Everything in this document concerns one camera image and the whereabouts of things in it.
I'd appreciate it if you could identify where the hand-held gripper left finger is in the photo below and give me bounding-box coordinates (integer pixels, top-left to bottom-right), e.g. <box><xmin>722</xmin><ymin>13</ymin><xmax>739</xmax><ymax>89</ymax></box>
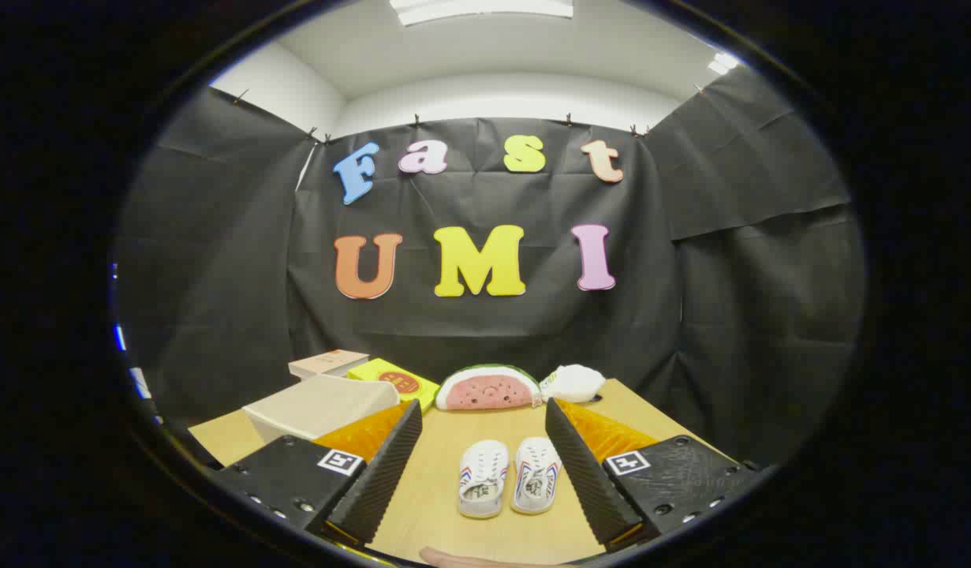
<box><xmin>209</xmin><ymin>398</ymin><xmax>424</xmax><ymax>549</ymax></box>

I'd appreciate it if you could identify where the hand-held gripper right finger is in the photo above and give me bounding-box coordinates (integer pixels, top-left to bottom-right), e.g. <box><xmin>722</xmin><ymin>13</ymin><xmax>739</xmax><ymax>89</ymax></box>
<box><xmin>544</xmin><ymin>397</ymin><xmax>762</xmax><ymax>553</ymax></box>

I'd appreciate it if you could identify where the white canvas shoe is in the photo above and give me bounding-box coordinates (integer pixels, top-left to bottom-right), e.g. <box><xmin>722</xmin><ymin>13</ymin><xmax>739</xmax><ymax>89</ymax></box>
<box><xmin>457</xmin><ymin>440</ymin><xmax>510</xmax><ymax>519</ymax></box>
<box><xmin>510</xmin><ymin>437</ymin><xmax>563</xmax><ymax>515</ymax></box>

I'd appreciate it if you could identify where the beige fabric storage box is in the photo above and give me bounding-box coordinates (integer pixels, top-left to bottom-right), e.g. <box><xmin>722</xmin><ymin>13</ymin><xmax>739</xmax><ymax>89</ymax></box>
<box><xmin>242</xmin><ymin>374</ymin><xmax>401</xmax><ymax>444</ymax></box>

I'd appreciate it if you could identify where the yellow book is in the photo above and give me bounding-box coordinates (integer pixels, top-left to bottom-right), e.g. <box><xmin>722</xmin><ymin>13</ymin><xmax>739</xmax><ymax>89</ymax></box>
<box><xmin>345</xmin><ymin>358</ymin><xmax>440</xmax><ymax>413</ymax></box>

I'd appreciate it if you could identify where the white plush toy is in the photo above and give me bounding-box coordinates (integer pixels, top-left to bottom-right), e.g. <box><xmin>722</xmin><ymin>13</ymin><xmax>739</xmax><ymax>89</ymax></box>
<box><xmin>539</xmin><ymin>364</ymin><xmax>607</xmax><ymax>405</ymax></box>

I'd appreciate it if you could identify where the tan book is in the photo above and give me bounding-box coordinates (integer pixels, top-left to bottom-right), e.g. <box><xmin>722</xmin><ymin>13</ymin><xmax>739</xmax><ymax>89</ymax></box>
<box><xmin>288</xmin><ymin>349</ymin><xmax>370</xmax><ymax>381</ymax></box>

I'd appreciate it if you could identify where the watermelon slice plush toy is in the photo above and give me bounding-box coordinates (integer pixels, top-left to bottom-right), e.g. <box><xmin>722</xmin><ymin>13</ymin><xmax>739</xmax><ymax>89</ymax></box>
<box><xmin>435</xmin><ymin>364</ymin><xmax>543</xmax><ymax>412</ymax></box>

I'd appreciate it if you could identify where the black backdrop cloth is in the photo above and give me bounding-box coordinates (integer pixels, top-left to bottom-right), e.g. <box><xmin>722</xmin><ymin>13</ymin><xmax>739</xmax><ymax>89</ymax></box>
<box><xmin>116</xmin><ymin>67</ymin><xmax>868</xmax><ymax>466</ymax></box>

